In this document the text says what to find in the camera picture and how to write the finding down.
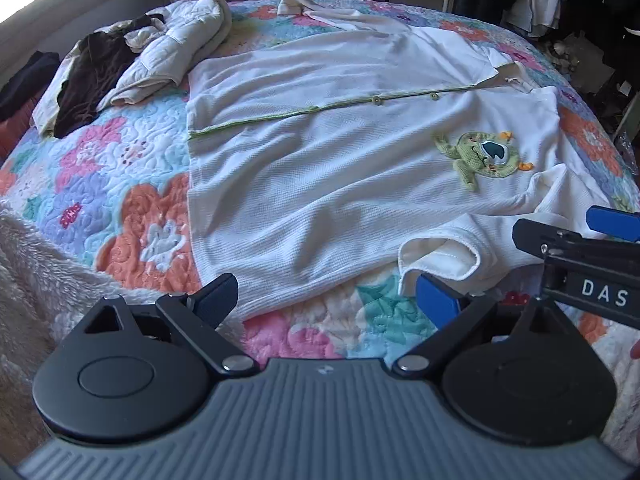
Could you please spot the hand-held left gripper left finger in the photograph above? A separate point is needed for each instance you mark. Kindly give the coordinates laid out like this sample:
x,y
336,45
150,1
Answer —
x,y
220,294

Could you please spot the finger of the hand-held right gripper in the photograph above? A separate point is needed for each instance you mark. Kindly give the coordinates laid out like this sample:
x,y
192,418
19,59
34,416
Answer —
x,y
615,222

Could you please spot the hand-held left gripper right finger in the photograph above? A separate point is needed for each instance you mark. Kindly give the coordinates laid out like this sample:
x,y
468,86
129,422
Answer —
x,y
440,302

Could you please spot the white waffle shirt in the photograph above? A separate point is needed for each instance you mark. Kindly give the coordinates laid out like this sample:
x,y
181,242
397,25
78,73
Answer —
x,y
325,160

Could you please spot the black folded clothes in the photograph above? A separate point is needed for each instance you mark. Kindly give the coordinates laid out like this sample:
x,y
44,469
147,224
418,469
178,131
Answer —
x,y
25,80

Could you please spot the floral quilt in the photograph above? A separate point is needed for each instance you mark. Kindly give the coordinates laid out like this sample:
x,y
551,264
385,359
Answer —
x,y
125,170

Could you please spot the white fluffy blanket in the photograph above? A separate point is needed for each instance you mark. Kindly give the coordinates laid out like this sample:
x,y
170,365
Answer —
x,y
30,285

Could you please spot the brown velvet garment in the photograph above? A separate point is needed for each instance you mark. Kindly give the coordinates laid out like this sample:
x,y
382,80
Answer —
x,y
90,80

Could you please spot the white quilted jacket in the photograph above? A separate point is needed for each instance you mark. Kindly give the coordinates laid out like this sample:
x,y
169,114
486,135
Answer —
x,y
185,35

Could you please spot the pink suitcase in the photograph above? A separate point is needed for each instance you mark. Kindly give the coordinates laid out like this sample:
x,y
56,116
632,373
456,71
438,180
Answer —
x,y
12,130

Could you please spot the cream knit garment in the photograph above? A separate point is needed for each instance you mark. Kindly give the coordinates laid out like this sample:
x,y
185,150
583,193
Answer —
x,y
142,36

